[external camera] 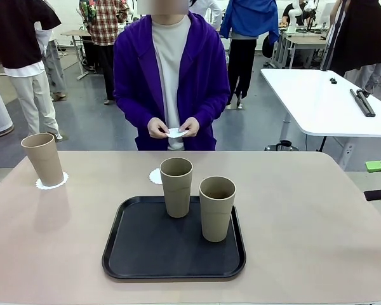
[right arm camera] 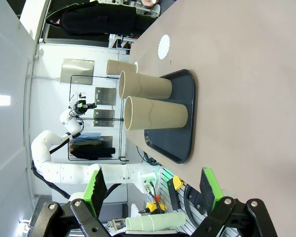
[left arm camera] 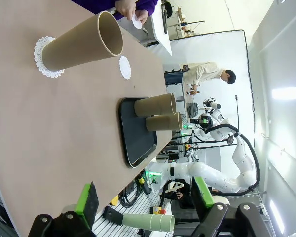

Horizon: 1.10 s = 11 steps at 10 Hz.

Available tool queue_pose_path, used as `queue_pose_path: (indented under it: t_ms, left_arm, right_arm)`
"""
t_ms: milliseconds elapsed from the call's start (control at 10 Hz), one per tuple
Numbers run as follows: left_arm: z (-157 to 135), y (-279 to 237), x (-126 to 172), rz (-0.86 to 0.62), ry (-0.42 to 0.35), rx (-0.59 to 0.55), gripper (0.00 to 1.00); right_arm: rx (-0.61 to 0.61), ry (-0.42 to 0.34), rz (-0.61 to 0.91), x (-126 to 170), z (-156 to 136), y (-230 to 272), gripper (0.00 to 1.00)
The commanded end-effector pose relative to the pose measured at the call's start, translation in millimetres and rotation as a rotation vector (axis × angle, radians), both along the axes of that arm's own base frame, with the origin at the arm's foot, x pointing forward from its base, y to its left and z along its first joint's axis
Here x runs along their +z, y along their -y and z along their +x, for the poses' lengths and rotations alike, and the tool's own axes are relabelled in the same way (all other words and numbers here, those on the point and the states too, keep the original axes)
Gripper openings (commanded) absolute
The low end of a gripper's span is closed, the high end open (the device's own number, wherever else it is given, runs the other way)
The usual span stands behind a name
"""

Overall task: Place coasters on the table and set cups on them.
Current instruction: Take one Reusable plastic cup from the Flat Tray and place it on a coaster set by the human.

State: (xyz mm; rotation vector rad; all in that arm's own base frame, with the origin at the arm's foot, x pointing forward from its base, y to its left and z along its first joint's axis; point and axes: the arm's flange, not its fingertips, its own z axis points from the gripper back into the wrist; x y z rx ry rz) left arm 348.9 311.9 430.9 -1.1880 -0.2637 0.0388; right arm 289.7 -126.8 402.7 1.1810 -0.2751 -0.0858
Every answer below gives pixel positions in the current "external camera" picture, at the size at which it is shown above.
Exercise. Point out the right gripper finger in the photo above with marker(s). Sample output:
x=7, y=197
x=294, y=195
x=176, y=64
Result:
x=376, y=166
x=378, y=194

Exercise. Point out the tall tan cup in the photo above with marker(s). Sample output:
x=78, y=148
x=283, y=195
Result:
x=44, y=162
x=176, y=197
x=216, y=219

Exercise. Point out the white lace paper coaster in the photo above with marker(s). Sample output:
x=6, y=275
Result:
x=155, y=176
x=41, y=187

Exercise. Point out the small white robot arm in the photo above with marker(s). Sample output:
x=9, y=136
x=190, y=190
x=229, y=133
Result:
x=292, y=17

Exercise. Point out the person's right forearm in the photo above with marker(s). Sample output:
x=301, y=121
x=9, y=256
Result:
x=128, y=108

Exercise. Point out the person's left forearm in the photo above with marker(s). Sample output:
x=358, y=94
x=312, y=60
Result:
x=212, y=108

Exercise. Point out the person's left hand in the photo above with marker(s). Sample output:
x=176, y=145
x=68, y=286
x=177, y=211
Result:
x=192, y=128

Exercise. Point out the person's right hand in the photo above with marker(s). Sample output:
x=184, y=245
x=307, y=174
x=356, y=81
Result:
x=157, y=128

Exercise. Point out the black folded tripod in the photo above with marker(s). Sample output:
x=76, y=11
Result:
x=363, y=103

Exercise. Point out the white table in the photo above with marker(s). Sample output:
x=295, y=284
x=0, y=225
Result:
x=320, y=105

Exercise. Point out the small black clip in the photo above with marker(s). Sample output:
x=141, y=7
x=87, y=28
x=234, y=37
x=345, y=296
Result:
x=333, y=80

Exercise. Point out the person in black coat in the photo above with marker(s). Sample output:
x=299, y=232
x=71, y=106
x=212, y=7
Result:
x=358, y=41

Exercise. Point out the black slanted stand pole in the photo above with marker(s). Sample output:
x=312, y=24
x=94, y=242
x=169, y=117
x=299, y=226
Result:
x=331, y=41

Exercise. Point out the grey metal desk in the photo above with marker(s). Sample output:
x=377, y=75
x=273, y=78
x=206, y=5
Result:
x=301, y=39

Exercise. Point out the person in blue jacket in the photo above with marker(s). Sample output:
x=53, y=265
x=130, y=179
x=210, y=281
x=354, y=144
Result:
x=251, y=19

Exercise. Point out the black plastic tray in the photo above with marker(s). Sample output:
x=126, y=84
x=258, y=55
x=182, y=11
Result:
x=152, y=248

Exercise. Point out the person in purple hoodie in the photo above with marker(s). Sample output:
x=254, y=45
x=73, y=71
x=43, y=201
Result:
x=136, y=79

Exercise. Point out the person in plaid shirt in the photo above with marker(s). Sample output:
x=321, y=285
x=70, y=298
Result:
x=108, y=25

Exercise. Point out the grey background desk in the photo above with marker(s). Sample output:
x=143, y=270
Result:
x=76, y=32

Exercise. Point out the person in grey trousers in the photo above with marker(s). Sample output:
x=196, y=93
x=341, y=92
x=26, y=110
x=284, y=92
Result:
x=55, y=63

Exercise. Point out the person in black shirt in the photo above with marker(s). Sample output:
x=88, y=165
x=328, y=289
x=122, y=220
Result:
x=16, y=38

